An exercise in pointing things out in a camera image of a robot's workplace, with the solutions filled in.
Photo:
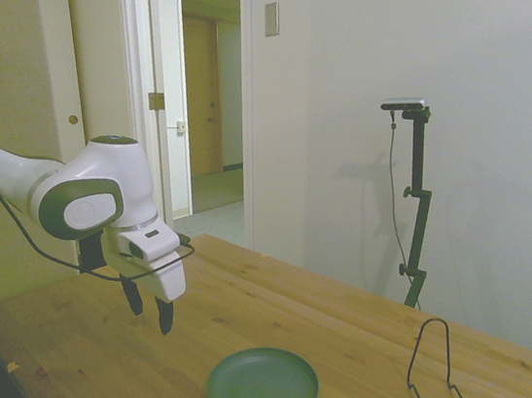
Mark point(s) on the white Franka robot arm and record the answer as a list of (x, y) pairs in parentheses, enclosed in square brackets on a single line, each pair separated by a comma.
[(102, 172)]

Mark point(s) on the white door strike plate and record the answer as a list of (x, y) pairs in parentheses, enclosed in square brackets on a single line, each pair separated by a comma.
[(180, 127)]

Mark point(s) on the beige wall switch plate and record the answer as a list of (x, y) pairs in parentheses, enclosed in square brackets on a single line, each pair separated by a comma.
[(271, 19)]

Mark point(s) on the silver exterior camera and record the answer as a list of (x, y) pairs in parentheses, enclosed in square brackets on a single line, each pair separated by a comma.
[(403, 103)]

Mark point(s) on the white door frame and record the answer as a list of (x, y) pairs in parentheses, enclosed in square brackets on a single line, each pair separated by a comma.
[(243, 108)]

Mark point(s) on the green round plate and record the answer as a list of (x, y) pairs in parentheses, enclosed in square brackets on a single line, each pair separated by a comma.
[(260, 389)]

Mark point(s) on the black camera stand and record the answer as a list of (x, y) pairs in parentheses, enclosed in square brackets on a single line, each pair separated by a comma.
[(420, 229)]

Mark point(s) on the brass door hinge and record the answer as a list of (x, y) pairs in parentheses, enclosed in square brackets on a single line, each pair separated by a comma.
[(156, 101)]

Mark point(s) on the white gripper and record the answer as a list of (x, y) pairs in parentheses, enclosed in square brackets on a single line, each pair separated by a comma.
[(159, 268)]

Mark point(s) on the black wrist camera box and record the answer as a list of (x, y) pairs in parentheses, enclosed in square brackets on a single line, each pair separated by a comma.
[(183, 238)]

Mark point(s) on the white closet door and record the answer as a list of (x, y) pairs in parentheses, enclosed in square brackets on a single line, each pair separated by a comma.
[(71, 36)]

